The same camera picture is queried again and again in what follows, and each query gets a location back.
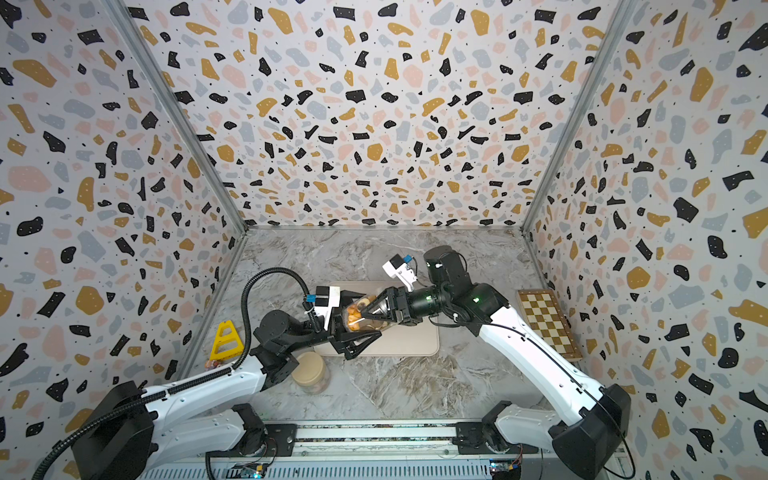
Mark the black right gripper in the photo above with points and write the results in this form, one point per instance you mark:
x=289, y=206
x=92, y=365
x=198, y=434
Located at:
x=400, y=303

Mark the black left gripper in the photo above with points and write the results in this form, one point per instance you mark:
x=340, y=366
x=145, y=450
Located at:
x=340, y=344

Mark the clear plastic cookie jar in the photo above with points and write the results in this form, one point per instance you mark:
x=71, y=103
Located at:
x=353, y=319

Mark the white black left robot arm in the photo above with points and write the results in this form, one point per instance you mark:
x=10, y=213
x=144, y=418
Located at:
x=210, y=413

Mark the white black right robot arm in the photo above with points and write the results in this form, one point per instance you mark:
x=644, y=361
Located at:
x=589, y=421

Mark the jar with beige lid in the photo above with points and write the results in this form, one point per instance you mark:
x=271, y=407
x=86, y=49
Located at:
x=311, y=374

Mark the cream rectangular tray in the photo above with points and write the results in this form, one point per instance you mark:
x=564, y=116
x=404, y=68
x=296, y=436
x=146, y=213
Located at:
x=421, y=340

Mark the yellow triangular toy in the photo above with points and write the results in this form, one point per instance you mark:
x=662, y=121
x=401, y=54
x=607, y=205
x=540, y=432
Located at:
x=227, y=343

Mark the wooden chessboard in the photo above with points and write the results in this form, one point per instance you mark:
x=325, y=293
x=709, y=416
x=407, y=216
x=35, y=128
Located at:
x=541, y=312

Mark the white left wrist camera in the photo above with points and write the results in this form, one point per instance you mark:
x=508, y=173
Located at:
x=324, y=300

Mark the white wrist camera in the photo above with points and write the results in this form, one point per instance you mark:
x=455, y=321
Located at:
x=398, y=267
x=324, y=300

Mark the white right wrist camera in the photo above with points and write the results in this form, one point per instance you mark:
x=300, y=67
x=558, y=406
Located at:
x=398, y=267

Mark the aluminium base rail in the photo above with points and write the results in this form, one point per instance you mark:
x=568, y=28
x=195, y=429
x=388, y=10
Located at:
x=412, y=449

